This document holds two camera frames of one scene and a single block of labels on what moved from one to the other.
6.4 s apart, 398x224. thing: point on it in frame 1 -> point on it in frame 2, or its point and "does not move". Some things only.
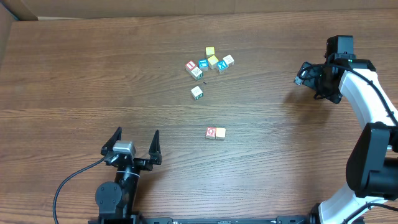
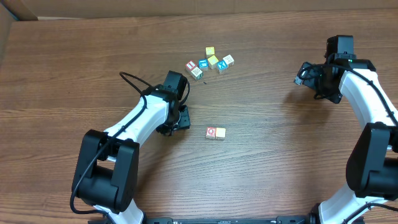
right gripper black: [306, 73] does not move
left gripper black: [137, 160] -> [183, 119]
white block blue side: [220, 134] does not move
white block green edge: [210, 133] does not move
